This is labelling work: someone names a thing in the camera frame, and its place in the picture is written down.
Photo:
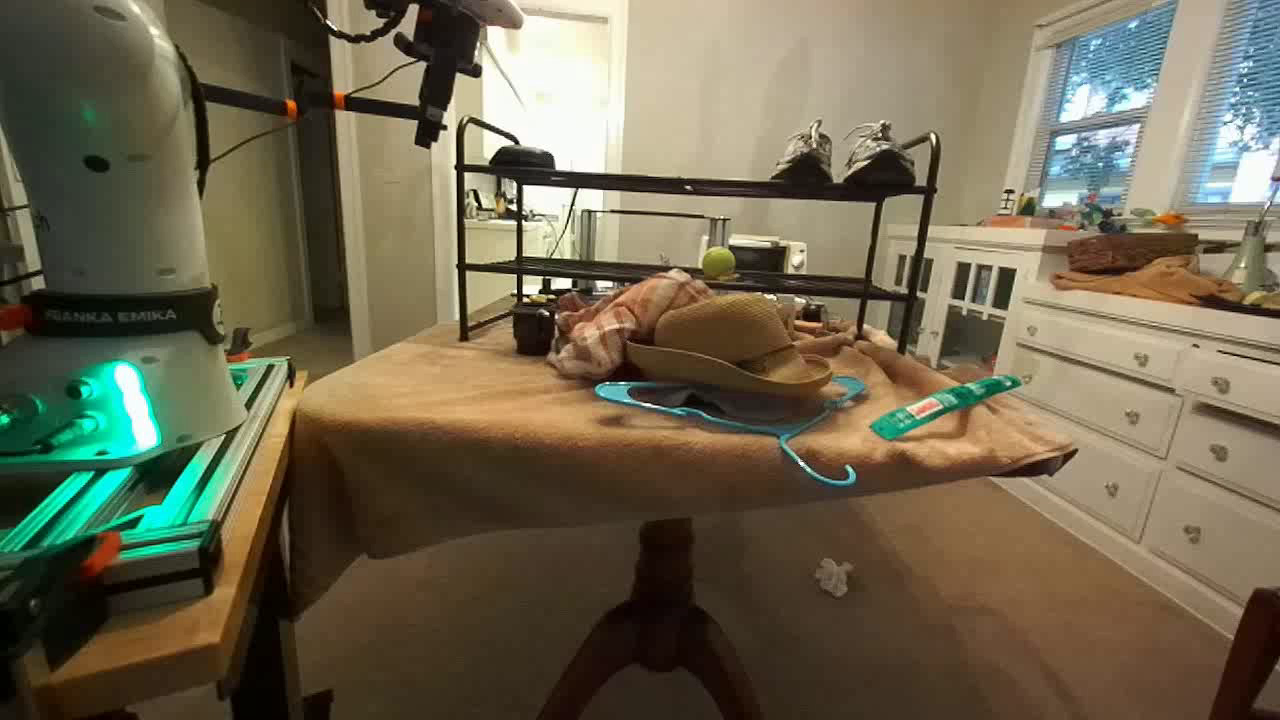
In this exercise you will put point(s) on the wooden table pedestal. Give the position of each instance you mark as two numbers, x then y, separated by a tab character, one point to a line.
660	615

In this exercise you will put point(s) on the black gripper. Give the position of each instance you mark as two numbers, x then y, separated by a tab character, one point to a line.
449	43

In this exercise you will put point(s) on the crumpled white paper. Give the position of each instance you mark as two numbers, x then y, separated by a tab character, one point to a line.
835	579

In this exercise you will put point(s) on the tan straw hat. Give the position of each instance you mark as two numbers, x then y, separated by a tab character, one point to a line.
725	340

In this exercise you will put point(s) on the white glass door cabinet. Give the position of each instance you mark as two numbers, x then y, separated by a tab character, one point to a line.
974	303

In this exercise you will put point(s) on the green ball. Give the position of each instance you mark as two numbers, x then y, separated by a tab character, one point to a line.
718	263

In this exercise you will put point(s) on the aluminium robot base rails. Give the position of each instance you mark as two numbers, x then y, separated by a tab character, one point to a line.
163	506

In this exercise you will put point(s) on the brown cloth on dresser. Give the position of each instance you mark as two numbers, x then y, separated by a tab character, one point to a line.
1155	283

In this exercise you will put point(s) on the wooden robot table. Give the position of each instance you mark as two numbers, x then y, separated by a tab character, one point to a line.
174	640

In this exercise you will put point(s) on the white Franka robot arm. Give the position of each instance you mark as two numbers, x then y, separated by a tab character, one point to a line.
105	202

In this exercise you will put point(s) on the green glass bottle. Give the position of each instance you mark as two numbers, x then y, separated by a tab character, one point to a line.
1253	263

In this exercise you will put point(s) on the white dresser with drawers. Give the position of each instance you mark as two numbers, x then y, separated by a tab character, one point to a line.
1172	424

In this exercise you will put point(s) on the black cup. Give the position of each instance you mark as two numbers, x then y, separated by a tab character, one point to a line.
533	329

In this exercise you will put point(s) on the brown woven basket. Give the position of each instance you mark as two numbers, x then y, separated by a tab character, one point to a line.
1134	251

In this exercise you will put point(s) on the white framed window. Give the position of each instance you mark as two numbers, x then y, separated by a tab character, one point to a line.
1243	105
1103	105

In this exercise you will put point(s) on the orange white plaid cloth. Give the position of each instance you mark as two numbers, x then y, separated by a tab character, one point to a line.
601	335

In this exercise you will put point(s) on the dark wooden chair corner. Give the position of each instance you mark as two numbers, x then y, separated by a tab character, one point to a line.
1246	660

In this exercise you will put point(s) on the white box appliance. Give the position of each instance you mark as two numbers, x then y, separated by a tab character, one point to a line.
767	258

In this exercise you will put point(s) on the black metal rack stand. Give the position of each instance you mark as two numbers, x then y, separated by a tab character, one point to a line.
667	180

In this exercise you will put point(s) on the white grey running sneaker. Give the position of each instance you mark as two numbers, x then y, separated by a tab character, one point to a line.
807	160
878	160

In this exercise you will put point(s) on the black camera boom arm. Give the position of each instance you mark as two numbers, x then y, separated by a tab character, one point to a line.
254	103

